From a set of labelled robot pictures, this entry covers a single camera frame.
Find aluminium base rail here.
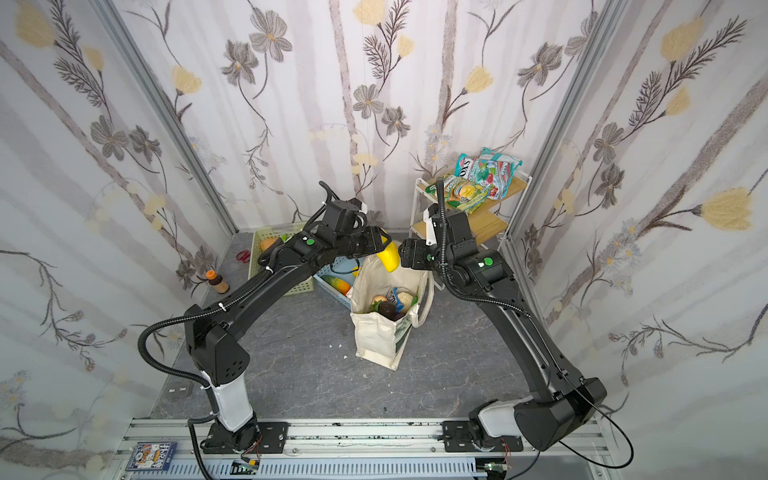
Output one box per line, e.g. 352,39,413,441
104,418,614,479

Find blue candy bag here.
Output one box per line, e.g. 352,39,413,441
386,287,405,310

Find teal pink snack bag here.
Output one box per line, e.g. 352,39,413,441
468,147,523,200

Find green white snack bag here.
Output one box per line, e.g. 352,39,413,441
453,154,475,179

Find white wire wooden shelf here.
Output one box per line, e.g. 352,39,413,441
408,170,533,249

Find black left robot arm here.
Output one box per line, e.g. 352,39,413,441
137,222,393,455

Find yellow mango toy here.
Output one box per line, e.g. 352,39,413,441
376,241,400,273

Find green orange papaya toy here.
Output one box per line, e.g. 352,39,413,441
327,276,352,295

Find grey floor outlet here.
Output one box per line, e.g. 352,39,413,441
165,380,194,401

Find cream white round vegetable toy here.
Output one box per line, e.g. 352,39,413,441
397,291,418,312

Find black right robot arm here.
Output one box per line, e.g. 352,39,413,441
398,239,607,451

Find dark mangosteen toy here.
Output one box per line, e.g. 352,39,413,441
372,300,398,321

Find brown glass bottle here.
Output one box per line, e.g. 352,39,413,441
205,269,230,294

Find red handled scissors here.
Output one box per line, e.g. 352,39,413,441
235,249,252,264

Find blue card box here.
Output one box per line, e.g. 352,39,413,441
125,442,177,472

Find green plastic basket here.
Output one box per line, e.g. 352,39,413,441
248,222,314,296

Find green yellow snack bag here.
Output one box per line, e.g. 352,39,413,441
441,174,490,214

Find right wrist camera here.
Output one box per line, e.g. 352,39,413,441
427,179,478,258

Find cream canvas tote bag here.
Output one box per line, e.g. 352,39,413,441
350,255,435,371

